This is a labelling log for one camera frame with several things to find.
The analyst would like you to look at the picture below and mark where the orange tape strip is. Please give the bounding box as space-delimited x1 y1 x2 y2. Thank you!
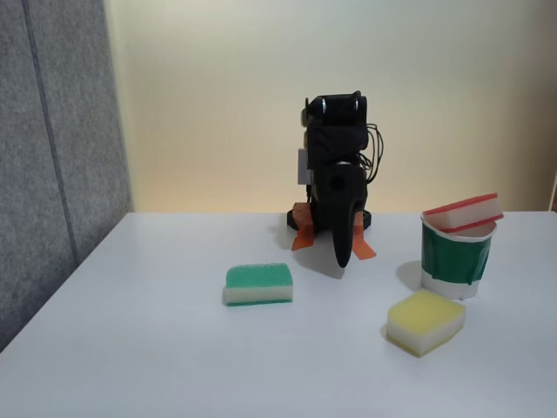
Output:
290 225 316 253
350 236 377 262

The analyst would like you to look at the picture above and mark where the white cup with green tape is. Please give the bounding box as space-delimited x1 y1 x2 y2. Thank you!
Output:
419 209 498 301

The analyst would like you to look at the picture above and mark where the red and white sponge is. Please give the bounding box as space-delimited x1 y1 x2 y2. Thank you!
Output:
422 192 506 234

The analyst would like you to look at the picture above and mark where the grey felt partition panel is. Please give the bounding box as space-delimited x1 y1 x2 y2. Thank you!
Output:
0 0 134 354

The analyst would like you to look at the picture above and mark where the black cable bundle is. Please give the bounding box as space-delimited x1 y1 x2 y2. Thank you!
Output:
357 123 386 185

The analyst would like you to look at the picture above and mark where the green and white sponge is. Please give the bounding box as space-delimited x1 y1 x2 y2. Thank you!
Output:
222 262 295 308

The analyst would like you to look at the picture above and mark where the yellow and white sponge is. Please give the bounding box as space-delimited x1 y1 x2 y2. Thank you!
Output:
386 289 467 359

